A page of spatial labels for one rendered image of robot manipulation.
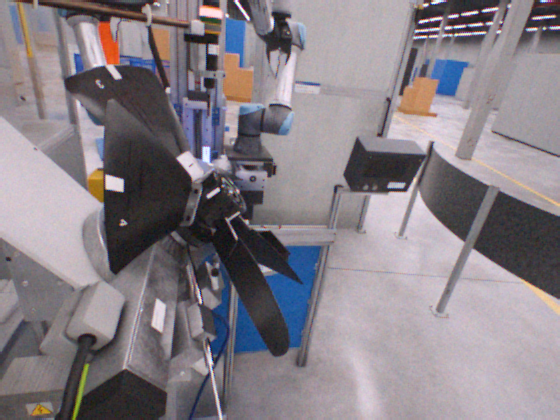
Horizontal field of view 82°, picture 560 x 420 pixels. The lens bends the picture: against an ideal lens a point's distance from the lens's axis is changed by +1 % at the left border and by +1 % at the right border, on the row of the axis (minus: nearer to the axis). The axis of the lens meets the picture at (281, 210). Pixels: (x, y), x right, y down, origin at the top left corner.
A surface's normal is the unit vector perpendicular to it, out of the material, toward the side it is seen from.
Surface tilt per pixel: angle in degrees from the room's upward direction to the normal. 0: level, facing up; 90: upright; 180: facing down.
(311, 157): 91
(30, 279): 90
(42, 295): 90
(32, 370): 0
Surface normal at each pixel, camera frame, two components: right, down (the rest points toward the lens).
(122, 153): 0.97, -0.09
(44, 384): 0.12, -0.89
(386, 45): 0.20, 0.46
